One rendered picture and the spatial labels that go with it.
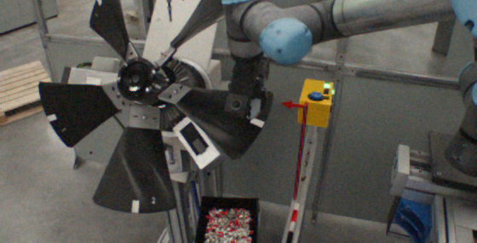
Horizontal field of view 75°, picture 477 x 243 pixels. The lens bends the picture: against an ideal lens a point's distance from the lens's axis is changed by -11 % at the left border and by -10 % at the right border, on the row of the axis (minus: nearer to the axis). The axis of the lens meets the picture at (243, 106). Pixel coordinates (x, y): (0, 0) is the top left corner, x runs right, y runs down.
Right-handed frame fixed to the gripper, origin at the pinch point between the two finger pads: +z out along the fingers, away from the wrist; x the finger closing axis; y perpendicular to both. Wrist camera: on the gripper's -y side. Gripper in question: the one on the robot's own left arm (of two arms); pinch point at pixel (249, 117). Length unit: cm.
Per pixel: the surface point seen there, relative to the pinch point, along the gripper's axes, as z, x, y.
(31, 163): 131, 186, 25
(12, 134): 139, 235, 48
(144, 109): 3.4, 30.2, -0.7
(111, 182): 10.7, 33.0, -20.9
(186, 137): 13.7, 19.8, -0.4
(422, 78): 38, -58, 67
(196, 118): -0.4, 12.9, -3.3
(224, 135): 0.9, 4.8, -6.1
